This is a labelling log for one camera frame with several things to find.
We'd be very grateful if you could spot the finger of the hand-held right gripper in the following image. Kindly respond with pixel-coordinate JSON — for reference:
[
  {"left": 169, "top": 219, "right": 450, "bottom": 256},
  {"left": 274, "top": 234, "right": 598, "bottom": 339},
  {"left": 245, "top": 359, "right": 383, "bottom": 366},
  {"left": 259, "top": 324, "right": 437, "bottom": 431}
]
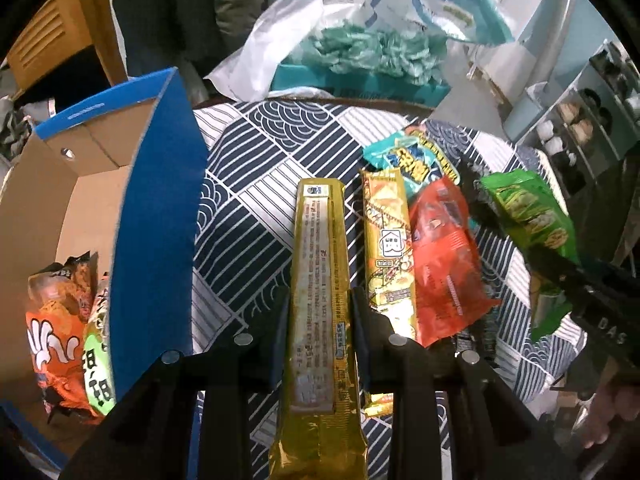
[{"left": 456, "top": 155, "right": 583, "bottom": 303}]

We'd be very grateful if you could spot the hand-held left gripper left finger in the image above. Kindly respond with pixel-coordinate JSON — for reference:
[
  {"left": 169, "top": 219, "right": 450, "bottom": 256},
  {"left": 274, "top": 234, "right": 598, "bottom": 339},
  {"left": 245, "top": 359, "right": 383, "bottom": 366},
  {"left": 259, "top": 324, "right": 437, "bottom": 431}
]
[{"left": 59, "top": 285, "right": 292, "bottom": 480}]

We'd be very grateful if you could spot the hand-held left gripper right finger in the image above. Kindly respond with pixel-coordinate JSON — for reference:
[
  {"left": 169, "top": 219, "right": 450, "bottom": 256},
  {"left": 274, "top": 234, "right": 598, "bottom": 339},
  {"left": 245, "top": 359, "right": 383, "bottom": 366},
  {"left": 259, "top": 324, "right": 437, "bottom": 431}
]
[{"left": 349, "top": 286, "right": 566, "bottom": 480}]

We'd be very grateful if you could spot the gold long snack packet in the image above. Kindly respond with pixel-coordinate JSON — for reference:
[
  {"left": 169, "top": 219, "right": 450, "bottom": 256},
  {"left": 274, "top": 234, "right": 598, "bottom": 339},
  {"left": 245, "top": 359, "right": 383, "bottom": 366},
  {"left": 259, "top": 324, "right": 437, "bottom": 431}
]
[{"left": 268, "top": 177, "right": 370, "bottom": 480}]

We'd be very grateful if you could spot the teal snack packet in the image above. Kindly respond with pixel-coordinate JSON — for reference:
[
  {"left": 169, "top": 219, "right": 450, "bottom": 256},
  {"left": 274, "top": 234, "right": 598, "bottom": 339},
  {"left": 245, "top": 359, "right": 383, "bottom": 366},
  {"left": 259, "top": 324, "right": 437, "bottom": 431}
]
[{"left": 362, "top": 125, "right": 461, "bottom": 201}]

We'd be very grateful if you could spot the black snack packet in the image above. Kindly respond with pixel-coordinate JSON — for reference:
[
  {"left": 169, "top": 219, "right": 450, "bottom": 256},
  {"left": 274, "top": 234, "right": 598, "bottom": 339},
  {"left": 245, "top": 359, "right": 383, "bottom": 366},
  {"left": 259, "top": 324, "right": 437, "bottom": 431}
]
[{"left": 452, "top": 305, "right": 503, "bottom": 361}]

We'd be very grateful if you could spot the blue cardboard box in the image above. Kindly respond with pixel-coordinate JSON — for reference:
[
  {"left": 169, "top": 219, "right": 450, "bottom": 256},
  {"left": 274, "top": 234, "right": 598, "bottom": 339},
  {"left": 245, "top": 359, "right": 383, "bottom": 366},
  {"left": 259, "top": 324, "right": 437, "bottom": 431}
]
[{"left": 0, "top": 67, "right": 208, "bottom": 471}]

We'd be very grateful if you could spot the person's right hand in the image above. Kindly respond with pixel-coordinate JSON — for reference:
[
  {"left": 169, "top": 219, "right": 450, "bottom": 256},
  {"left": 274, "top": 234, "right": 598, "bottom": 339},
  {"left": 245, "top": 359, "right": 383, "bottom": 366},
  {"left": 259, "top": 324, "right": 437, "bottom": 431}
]
[{"left": 581, "top": 382, "right": 627, "bottom": 452}]

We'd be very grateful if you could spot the red snack packet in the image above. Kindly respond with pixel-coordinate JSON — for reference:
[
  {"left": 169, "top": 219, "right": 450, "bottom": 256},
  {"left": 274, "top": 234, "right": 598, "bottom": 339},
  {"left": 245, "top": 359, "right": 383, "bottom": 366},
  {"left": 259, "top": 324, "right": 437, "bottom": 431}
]
[{"left": 407, "top": 176, "right": 502, "bottom": 348}]

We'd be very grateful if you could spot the yellow long snack packet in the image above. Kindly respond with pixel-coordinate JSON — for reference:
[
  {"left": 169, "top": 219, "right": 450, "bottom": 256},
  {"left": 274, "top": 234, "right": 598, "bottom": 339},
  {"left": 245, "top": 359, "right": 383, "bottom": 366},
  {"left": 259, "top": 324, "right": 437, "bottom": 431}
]
[{"left": 360, "top": 169, "right": 418, "bottom": 418}]

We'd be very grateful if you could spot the pale blue shoe rack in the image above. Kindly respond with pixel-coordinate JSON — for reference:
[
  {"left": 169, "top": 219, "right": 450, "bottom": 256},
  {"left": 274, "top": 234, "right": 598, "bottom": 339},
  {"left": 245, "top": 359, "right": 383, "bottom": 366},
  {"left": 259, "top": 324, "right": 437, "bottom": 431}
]
[{"left": 505, "top": 40, "right": 640, "bottom": 196}]

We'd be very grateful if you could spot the teal cardboard box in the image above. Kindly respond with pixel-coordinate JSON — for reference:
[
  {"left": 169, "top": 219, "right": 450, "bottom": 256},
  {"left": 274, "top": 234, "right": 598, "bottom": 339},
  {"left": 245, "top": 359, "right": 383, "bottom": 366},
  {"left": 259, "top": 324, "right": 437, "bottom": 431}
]
[{"left": 272, "top": 62, "right": 451, "bottom": 106}]

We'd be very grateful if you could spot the green and white snack packet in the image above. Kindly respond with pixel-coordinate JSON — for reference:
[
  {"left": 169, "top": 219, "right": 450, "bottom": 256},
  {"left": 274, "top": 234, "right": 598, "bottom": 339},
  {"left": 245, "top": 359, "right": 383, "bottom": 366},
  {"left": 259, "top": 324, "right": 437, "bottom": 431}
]
[{"left": 82, "top": 272, "right": 118, "bottom": 417}]

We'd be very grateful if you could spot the navy patterned tablecloth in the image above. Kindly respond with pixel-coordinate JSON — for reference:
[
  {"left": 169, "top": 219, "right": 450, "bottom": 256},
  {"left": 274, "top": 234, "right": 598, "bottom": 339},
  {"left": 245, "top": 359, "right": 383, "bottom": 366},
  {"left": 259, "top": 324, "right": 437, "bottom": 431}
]
[{"left": 190, "top": 97, "right": 588, "bottom": 480}]

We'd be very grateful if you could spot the clear plastic bag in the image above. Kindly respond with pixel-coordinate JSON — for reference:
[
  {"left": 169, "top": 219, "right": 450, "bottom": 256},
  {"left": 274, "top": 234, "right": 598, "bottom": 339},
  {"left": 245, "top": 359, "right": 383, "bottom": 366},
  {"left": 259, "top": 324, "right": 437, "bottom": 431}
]
[{"left": 325, "top": 0, "right": 516, "bottom": 43}]

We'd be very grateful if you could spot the dark orange snack packet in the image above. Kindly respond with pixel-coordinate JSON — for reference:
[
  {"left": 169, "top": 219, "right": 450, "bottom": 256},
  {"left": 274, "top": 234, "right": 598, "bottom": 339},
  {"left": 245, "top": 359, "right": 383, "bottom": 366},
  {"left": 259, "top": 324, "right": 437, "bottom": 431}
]
[{"left": 27, "top": 251, "right": 99, "bottom": 321}]

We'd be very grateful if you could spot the white plastic bag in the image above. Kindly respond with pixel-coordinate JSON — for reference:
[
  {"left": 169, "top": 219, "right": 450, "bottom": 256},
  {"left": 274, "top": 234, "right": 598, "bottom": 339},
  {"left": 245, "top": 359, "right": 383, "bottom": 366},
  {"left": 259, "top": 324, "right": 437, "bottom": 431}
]
[{"left": 206, "top": 0, "right": 326, "bottom": 103}]

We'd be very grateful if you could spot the grey cloth pile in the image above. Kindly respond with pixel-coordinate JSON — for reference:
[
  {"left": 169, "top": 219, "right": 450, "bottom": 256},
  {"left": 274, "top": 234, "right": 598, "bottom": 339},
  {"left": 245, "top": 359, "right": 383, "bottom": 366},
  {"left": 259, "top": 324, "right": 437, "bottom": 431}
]
[{"left": 0, "top": 67, "right": 51, "bottom": 161}]

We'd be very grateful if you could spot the dark jacket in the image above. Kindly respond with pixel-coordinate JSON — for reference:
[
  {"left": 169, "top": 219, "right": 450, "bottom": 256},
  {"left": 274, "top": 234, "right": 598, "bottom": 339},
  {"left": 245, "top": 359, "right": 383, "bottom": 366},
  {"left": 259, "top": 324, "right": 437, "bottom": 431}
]
[{"left": 112, "top": 0, "right": 266, "bottom": 78}]

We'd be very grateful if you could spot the wooden chair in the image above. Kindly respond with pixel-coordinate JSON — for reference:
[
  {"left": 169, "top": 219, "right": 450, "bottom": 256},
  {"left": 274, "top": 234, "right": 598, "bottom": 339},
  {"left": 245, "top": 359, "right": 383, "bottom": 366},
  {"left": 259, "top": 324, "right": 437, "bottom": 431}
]
[{"left": 7, "top": 0, "right": 126, "bottom": 96}]

